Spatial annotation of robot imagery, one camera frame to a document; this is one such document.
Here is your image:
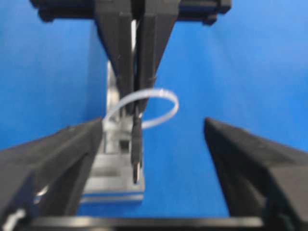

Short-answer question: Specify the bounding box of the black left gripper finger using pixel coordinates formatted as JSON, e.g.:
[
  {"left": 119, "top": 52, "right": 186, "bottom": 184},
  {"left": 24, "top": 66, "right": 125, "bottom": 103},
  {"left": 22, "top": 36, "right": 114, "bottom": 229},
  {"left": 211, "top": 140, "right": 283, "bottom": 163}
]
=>
[
  {"left": 0, "top": 118, "right": 103, "bottom": 222},
  {"left": 204, "top": 117, "right": 308, "bottom": 231},
  {"left": 138, "top": 0, "right": 178, "bottom": 90},
  {"left": 94, "top": 0, "right": 134, "bottom": 99}
]

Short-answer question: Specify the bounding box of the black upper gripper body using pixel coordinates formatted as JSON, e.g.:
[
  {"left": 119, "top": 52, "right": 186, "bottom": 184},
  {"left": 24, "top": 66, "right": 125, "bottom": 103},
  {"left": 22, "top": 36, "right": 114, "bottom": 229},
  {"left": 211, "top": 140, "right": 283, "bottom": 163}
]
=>
[{"left": 30, "top": 0, "right": 232, "bottom": 25}]

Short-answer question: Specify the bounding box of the black usb cable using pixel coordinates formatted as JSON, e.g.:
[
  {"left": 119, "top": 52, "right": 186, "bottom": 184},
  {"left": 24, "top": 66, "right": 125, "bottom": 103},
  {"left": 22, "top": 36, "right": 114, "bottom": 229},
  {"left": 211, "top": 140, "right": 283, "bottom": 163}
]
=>
[{"left": 131, "top": 20, "right": 143, "bottom": 185}]

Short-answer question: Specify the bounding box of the aluminium extrusion frame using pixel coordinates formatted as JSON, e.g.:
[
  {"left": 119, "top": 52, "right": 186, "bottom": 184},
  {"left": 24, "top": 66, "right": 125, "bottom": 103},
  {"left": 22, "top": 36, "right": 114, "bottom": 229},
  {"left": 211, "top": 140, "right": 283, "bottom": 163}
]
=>
[{"left": 79, "top": 61, "right": 145, "bottom": 205}]

